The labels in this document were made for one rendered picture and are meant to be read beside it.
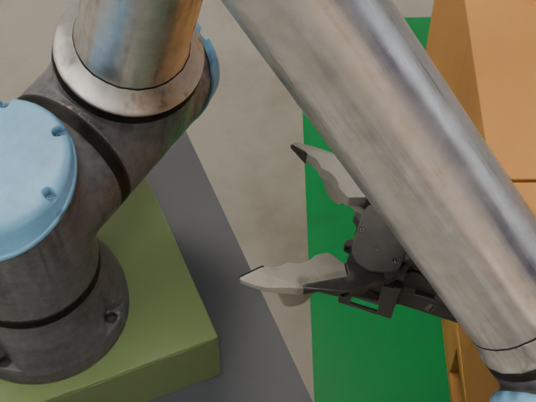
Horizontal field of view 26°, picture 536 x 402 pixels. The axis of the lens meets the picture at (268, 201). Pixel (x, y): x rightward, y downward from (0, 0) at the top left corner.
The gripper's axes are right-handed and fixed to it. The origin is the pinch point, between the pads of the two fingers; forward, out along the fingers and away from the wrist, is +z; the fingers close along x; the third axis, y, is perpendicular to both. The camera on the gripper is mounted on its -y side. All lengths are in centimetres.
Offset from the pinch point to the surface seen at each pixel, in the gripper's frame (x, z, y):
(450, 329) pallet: 46, -25, 103
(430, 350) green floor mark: 45, -23, 111
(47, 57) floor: 88, 75, 117
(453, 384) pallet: 39, -28, 108
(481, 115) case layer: 61, -18, 57
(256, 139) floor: 81, 24, 114
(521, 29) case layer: 80, -20, 57
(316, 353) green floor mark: 38, -3, 112
